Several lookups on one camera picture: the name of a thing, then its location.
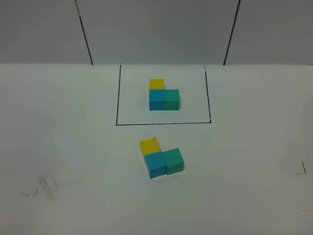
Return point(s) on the blue template block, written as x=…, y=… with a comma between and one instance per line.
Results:
x=156, y=100

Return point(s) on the green template block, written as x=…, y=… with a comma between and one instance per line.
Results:
x=171, y=99

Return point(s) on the yellow template block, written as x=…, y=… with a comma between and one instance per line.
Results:
x=156, y=84

